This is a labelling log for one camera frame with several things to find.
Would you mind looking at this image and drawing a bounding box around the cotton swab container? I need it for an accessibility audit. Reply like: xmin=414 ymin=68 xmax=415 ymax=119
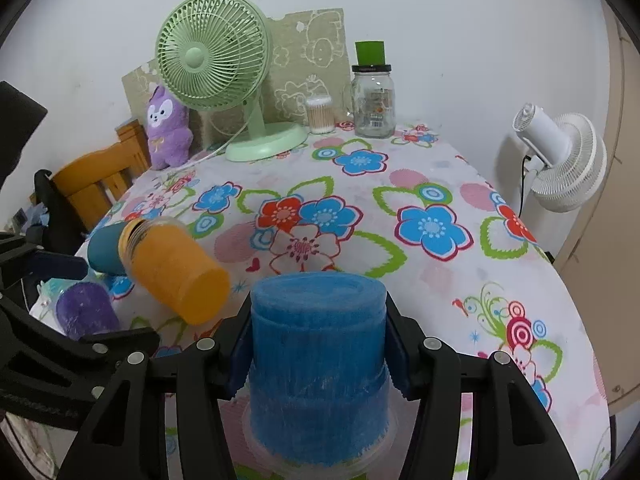
xmin=305 ymin=95 xmax=336 ymax=135

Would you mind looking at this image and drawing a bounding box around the orange fuzzy cup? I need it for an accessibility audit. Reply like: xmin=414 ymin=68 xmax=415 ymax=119
xmin=118 ymin=218 xmax=231 ymax=326

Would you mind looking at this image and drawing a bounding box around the green desk fan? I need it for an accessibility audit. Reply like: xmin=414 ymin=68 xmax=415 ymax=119
xmin=155 ymin=0 xmax=309 ymax=163

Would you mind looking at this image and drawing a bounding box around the white standing fan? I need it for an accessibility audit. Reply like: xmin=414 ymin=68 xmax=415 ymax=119
xmin=512 ymin=102 xmax=608 ymax=216

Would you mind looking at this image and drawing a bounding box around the black chair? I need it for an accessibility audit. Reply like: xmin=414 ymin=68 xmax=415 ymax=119
xmin=32 ymin=169 xmax=90 ymax=257

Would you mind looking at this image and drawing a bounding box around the blue fuzzy cup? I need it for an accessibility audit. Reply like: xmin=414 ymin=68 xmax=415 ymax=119
xmin=247 ymin=271 xmax=399 ymax=476

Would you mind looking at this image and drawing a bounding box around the beige wooden door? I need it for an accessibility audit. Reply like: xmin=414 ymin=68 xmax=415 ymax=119
xmin=550 ymin=0 xmax=640 ymax=416

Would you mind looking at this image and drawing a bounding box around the purple plush toy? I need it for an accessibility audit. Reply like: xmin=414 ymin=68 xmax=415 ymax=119
xmin=145 ymin=85 xmax=195 ymax=171

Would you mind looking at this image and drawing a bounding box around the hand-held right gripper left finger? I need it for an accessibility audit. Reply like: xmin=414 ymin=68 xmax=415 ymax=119
xmin=59 ymin=294 xmax=254 ymax=480

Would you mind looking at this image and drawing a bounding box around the black fan cable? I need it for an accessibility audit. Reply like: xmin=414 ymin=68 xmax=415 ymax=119
xmin=518 ymin=152 xmax=532 ymax=218

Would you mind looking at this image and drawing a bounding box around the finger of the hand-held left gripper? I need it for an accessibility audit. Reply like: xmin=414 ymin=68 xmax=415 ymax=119
xmin=0 ymin=299 xmax=161 ymax=422
xmin=0 ymin=231 xmax=89 ymax=287

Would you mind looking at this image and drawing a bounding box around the white fan cable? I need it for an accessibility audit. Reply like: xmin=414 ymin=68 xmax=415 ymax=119
xmin=177 ymin=99 xmax=252 ymax=167

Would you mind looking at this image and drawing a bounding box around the purple fuzzy cup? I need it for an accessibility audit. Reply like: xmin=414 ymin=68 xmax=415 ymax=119
xmin=54 ymin=282 xmax=121 ymax=342

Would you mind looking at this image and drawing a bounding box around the wooden chair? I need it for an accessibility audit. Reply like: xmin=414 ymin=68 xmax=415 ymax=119
xmin=51 ymin=119 xmax=152 ymax=233

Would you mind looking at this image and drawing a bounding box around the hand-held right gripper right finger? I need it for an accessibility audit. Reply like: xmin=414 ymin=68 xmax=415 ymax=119
xmin=384 ymin=294 xmax=581 ymax=480

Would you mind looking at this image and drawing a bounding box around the teal cup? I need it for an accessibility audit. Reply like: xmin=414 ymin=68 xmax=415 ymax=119
xmin=87 ymin=223 xmax=132 ymax=277

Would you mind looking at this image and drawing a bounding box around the glass jar with green lid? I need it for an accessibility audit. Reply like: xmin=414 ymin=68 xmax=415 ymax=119
xmin=343 ymin=40 xmax=397 ymax=139

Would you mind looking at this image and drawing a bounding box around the black panel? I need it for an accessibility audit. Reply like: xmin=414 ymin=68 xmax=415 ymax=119
xmin=0 ymin=80 xmax=49 ymax=195

